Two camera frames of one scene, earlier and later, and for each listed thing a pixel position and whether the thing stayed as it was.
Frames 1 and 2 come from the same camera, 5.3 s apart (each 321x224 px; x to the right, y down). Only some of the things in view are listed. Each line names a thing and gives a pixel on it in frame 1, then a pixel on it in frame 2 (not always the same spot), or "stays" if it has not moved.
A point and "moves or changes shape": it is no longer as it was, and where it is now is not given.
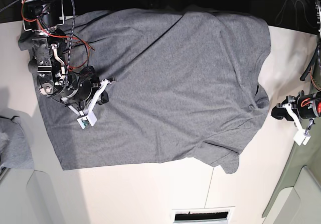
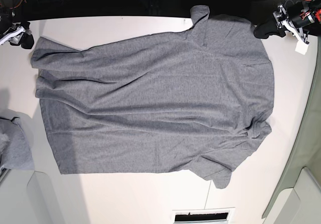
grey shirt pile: x=15 y=152 stays
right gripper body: x=308 y=106 -> x=296 y=18
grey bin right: x=296 y=199 stays
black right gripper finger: x=280 y=113 -> x=263 y=30
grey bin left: x=27 y=196 stays
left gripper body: x=75 y=88 -> x=14 y=40
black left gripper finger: x=105 y=98 -> x=27 y=41
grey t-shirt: x=187 y=88 moves or changes shape
